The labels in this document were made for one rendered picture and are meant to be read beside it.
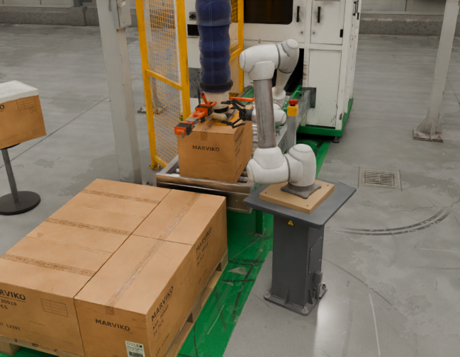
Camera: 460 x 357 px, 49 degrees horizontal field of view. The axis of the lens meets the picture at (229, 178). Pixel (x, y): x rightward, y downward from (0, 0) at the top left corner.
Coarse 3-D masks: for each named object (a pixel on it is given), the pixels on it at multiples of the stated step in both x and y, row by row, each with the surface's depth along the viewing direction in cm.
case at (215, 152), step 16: (208, 128) 339; (224, 128) 339; (240, 128) 349; (192, 144) 342; (208, 144) 338; (224, 144) 335; (240, 144) 354; (192, 160) 347; (208, 160) 344; (224, 160) 341; (240, 160) 359; (192, 176) 353; (208, 176) 350; (224, 176) 346
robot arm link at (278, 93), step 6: (282, 72) 277; (276, 78) 287; (282, 78) 282; (288, 78) 285; (276, 84) 292; (282, 84) 288; (276, 90) 315; (282, 90) 315; (276, 96) 318; (282, 96) 319; (276, 102) 320; (282, 102) 322
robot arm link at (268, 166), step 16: (256, 48) 262; (272, 48) 263; (240, 64) 268; (256, 64) 262; (272, 64) 264; (256, 80) 268; (256, 96) 270; (272, 96) 272; (256, 112) 274; (272, 112) 272; (272, 128) 274; (272, 144) 275; (256, 160) 277; (272, 160) 274; (256, 176) 275; (272, 176) 276; (288, 176) 279
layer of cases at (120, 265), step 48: (96, 192) 346; (144, 192) 345; (192, 192) 344; (48, 240) 294; (96, 240) 293; (144, 240) 292; (192, 240) 291; (0, 288) 263; (48, 288) 255; (96, 288) 254; (144, 288) 253; (192, 288) 295; (48, 336) 268; (96, 336) 255; (144, 336) 244
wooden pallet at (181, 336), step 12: (216, 264) 336; (216, 276) 344; (204, 288) 317; (204, 300) 322; (192, 312) 301; (192, 324) 303; (0, 336) 282; (180, 336) 294; (0, 348) 287; (12, 348) 285; (36, 348) 276; (48, 348) 273; (168, 348) 270; (180, 348) 288
